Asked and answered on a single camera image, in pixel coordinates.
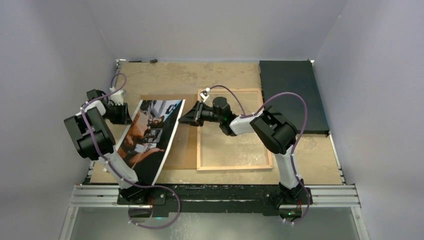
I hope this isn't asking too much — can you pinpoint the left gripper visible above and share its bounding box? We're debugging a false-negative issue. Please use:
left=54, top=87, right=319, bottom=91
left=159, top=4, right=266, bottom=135
left=102, top=103, right=132, bottom=126

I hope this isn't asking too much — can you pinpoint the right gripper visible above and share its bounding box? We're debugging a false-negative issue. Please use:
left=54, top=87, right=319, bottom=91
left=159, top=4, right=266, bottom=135
left=179, top=100, right=223, bottom=127

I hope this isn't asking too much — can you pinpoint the brown backing board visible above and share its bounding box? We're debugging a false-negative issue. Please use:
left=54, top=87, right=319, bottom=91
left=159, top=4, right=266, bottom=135
left=140, top=94, right=198, bottom=170

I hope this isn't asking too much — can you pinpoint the printed photo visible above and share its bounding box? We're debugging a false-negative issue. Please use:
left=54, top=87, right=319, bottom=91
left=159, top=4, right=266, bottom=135
left=117, top=99, right=185, bottom=185

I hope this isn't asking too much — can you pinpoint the picture frame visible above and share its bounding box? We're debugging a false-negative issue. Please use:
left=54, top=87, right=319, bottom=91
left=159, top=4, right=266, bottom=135
left=196, top=88, right=274, bottom=172

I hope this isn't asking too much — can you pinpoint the clear acrylic sheet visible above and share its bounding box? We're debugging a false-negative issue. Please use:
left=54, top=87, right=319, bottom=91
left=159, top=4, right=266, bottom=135
left=165, top=123, right=197, bottom=170

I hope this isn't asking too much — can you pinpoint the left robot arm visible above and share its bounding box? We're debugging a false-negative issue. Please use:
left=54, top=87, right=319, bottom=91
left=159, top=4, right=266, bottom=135
left=64, top=89, right=149, bottom=205

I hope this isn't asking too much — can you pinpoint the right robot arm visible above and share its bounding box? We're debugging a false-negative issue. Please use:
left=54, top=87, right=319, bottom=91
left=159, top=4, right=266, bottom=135
left=178, top=96, right=304, bottom=204

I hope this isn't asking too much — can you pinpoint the black mounting plate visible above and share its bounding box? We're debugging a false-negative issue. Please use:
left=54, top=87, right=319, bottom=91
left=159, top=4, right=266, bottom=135
left=117, top=183, right=313, bottom=218

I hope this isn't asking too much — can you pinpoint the black foam mat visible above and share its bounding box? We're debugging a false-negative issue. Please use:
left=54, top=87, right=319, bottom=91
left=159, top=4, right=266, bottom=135
left=258, top=59, right=330, bottom=135

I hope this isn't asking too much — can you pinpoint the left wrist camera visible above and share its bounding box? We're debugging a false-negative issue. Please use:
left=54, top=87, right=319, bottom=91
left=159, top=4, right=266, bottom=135
left=109, top=87, right=127, bottom=106

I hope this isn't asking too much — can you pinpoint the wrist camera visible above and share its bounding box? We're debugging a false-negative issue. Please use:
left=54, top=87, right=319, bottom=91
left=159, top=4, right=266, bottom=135
left=109, top=87, right=127, bottom=106
left=199, top=87, right=211, bottom=103

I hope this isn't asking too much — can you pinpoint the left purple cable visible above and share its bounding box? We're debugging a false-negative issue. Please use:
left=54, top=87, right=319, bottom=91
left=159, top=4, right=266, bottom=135
left=79, top=72, right=182, bottom=230

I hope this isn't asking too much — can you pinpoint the purple cable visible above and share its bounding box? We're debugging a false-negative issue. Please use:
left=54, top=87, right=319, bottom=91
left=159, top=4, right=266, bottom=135
left=205, top=85, right=312, bottom=226
left=79, top=72, right=182, bottom=230

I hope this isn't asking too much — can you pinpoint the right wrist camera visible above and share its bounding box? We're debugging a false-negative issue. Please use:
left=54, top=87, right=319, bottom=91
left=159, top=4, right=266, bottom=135
left=199, top=87, right=211, bottom=103

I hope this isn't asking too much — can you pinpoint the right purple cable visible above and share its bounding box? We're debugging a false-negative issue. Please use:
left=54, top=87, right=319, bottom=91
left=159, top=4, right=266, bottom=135
left=205, top=85, right=312, bottom=226

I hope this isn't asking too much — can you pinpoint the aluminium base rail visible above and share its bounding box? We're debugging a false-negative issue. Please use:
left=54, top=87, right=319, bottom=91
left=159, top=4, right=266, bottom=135
left=69, top=185, right=361, bottom=208

